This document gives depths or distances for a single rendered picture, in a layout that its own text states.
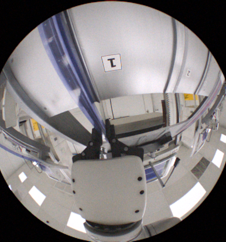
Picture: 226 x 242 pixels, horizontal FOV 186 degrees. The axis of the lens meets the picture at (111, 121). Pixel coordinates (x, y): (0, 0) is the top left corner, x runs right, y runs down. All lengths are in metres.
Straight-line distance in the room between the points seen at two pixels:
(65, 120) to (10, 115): 0.27
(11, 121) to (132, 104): 2.05
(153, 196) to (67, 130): 2.27
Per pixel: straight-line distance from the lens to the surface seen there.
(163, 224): 0.18
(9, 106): 0.37
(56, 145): 1.12
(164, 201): 2.30
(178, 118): 0.75
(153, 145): 0.43
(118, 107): 1.90
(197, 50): 0.15
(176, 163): 0.35
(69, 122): 0.17
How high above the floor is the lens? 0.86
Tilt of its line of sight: 11 degrees up
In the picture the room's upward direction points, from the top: 168 degrees clockwise
